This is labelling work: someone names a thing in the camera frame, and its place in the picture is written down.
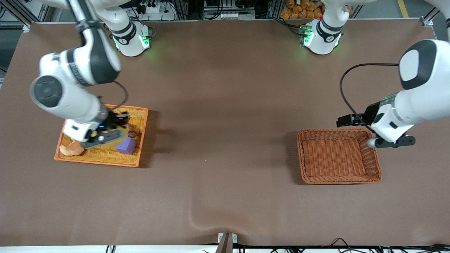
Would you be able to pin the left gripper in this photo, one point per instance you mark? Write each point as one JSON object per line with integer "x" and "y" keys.
{"x": 370, "y": 112}

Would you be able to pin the metal camera mount clamp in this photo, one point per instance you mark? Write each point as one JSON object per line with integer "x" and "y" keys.
{"x": 227, "y": 240}

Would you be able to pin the brown table cloth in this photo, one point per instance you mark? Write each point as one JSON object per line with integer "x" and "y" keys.
{"x": 225, "y": 196}

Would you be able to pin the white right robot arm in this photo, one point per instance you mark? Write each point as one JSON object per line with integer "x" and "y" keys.
{"x": 88, "y": 66}

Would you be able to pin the brown wicker basket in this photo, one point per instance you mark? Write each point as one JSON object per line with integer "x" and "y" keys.
{"x": 334, "y": 158}

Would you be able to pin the yellow clear tape roll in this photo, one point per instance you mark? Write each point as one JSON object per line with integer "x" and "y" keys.
{"x": 119, "y": 137}

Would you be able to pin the yellow woven tray orange rim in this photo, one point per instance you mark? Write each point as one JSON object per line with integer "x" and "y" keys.
{"x": 105, "y": 156}

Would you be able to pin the brown toy mushroom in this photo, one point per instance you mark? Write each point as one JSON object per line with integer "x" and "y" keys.
{"x": 132, "y": 131}

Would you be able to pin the bag of orange bread rolls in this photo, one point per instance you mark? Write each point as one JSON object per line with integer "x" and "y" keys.
{"x": 302, "y": 10}

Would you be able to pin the white power strip with plugs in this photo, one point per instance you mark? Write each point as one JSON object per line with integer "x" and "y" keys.
{"x": 158, "y": 10}

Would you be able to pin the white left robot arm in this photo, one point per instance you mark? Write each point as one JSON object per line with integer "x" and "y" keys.
{"x": 425, "y": 80}

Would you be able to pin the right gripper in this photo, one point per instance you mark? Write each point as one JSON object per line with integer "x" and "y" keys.
{"x": 114, "y": 119}

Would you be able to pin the toy croissant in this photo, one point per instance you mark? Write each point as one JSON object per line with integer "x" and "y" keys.
{"x": 72, "y": 149}

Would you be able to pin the purple foam cube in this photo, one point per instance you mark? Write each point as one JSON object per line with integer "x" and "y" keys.
{"x": 126, "y": 146}

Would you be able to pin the aluminium frame profile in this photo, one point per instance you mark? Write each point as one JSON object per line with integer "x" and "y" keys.
{"x": 427, "y": 22}
{"x": 17, "y": 12}

